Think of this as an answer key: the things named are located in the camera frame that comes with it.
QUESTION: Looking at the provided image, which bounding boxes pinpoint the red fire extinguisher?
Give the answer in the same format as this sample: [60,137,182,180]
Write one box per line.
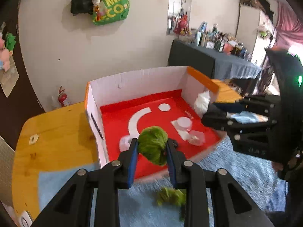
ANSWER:
[58,86,68,107]

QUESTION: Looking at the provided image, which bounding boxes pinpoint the red plush toy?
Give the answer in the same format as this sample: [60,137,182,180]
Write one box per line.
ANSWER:
[174,14,188,35]

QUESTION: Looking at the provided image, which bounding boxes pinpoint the blue cloth side table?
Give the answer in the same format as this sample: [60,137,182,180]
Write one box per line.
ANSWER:
[167,38,262,95]

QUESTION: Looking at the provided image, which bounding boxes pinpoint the pink white round device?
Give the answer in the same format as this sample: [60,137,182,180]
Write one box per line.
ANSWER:
[119,135,133,152]

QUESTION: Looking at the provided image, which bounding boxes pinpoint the white smart device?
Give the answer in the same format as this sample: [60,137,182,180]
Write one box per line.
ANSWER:
[18,211,33,227]

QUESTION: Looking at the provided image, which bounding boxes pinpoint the black roll white cloth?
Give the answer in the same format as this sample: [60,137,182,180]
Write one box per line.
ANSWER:
[193,90,228,119]

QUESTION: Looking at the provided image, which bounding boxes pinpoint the dark wooden door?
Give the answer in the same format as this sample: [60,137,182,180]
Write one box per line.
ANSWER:
[0,8,45,150]

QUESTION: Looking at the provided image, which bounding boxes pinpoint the wall mirror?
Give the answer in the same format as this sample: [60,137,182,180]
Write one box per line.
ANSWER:
[166,0,192,36]

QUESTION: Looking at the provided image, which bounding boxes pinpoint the plush toys on door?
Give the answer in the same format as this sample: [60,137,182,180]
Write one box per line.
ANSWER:
[0,22,16,72]

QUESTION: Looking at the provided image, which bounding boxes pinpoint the white refrigerator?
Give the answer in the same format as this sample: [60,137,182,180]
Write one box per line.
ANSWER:
[236,0,276,67]

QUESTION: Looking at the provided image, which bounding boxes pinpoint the blue fluffy towel mat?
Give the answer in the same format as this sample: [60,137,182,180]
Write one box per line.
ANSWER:
[37,113,290,227]

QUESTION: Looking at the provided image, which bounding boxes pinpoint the green tote bag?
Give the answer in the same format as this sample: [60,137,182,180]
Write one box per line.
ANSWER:
[91,0,130,26]

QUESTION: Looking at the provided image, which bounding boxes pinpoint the pink curtain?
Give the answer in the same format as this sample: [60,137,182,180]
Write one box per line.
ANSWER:
[257,2,302,94]

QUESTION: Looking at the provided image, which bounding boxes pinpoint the green fuzzy scrunchie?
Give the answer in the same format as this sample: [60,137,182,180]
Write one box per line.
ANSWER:
[138,126,168,166]
[156,187,186,221]

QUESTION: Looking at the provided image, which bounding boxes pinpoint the clear square plastic box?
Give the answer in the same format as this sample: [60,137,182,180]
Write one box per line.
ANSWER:
[188,130,205,146]

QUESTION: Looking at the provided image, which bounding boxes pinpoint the orange cardboard box tray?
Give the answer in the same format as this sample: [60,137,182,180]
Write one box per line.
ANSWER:
[84,66,225,166]

